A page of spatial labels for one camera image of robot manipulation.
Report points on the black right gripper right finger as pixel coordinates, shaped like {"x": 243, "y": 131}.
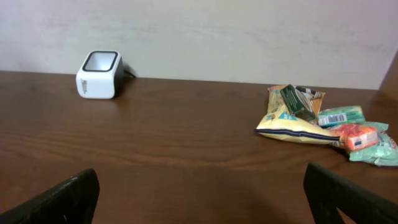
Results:
{"x": 328, "y": 194}

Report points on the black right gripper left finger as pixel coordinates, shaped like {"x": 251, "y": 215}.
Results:
{"x": 71, "y": 201}

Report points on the orange tissue pack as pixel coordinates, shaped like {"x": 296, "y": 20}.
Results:
{"x": 355, "y": 137}

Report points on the teal packet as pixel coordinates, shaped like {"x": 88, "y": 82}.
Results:
{"x": 384, "y": 153}

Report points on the green tissue pack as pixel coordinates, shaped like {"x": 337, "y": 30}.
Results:
{"x": 341, "y": 115}

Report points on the yellow snack bag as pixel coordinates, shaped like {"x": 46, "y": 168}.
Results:
{"x": 279, "y": 124}

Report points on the black round-logo packet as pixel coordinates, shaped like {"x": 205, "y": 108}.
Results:
{"x": 297, "y": 101}

